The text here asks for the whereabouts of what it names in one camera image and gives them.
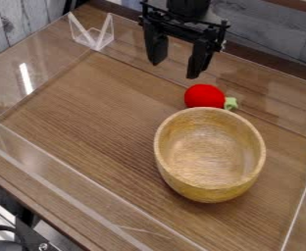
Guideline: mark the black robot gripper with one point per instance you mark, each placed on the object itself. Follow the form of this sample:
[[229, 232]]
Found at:
[[187, 19]]

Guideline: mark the red plush strawberry fruit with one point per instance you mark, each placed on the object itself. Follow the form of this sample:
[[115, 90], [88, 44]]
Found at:
[[204, 95]]

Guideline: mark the wooden oval bowl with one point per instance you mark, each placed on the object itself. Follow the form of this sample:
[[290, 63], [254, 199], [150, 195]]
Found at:
[[210, 154]]

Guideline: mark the clear acrylic tray enclosure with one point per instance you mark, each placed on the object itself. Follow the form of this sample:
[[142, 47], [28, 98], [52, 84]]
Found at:
[[79, 112]]

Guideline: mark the black equipment with cable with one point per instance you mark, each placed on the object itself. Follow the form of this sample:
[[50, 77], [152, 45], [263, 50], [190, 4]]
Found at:
[[17, 237]]

